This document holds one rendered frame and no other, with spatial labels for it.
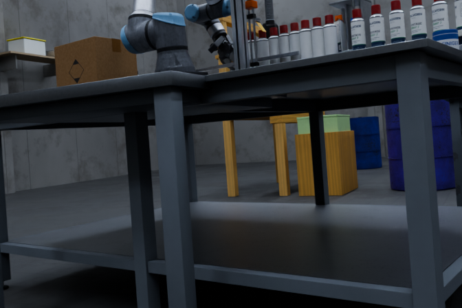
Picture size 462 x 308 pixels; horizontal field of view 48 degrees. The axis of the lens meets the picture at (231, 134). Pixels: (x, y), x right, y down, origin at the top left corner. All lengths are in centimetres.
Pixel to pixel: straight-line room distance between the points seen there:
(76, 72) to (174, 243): 120
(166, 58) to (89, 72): 57
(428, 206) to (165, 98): 74
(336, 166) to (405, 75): 391
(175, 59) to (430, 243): 108
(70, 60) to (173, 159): 116
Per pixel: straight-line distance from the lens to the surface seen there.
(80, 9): 1123
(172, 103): 148
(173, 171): 148
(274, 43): 223
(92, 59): 240
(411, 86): 133
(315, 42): 212
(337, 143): 520
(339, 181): 522
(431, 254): 136
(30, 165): 979
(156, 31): 197
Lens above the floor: 63
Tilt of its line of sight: level
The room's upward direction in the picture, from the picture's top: 4 degrees counter-clockwise
